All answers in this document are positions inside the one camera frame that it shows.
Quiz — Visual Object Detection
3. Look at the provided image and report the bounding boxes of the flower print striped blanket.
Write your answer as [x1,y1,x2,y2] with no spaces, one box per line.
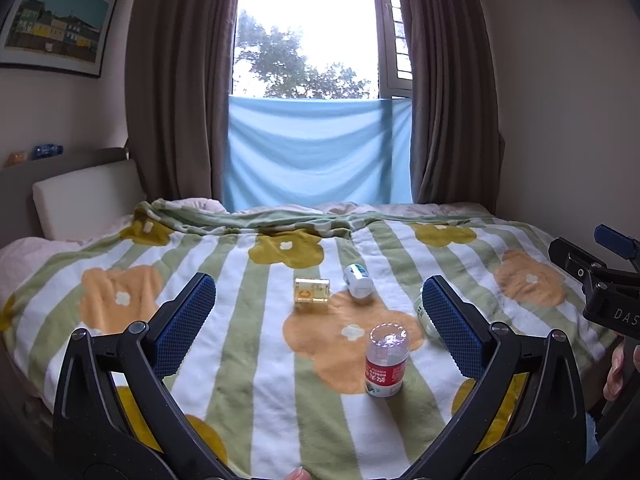
[0,199,618,480]

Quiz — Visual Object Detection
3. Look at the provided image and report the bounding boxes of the window frame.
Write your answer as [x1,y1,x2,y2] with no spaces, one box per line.
[369,0,414,100]

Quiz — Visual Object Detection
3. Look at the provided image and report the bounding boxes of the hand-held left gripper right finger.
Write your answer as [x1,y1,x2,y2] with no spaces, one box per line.
[395,274,587,480]

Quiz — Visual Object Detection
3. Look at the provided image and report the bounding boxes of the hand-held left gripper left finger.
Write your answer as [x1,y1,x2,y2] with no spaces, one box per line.
[52,272,236,480]

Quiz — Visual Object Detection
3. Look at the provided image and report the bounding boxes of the pale green cup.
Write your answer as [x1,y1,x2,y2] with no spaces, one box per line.
[413,294,439,338]

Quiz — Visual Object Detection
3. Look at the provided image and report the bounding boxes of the person's right hand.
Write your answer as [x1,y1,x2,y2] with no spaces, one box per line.
[603,344,633,402]

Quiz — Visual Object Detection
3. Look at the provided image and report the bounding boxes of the white bottle green print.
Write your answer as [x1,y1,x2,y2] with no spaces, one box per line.
[342,262,374,299]

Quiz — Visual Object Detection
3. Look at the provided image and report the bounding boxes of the blue jeans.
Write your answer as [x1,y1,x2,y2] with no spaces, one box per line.
[584,407,603,466]

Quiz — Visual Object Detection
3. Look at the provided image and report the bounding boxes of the framed wall picture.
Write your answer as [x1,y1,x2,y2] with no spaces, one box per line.
[0,0,119,79]

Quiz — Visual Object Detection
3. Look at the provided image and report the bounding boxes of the brown curtain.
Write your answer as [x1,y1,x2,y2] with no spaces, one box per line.
[123,0,246,211]
[390,0,503,213]

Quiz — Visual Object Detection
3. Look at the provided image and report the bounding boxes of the yellow transparent box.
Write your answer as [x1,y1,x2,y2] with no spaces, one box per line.
[293,277,331,309]

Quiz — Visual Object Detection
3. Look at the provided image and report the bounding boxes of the light blue cloth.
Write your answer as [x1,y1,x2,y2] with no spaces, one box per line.
[221,95,415,212]

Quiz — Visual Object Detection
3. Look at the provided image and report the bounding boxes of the red label plastic bottle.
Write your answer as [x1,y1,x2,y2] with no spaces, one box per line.
[364,323,411,399]

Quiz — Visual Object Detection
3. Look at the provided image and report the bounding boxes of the grey bed headboard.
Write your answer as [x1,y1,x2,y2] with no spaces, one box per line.
[0,147,132,251]

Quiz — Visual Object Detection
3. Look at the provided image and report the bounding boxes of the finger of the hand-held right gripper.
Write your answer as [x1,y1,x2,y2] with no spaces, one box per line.
[548,237,608,286]
[593,224,640,273]

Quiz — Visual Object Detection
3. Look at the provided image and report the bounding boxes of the white headboard cushion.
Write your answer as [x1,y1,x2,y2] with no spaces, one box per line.
[32,159,147,241]

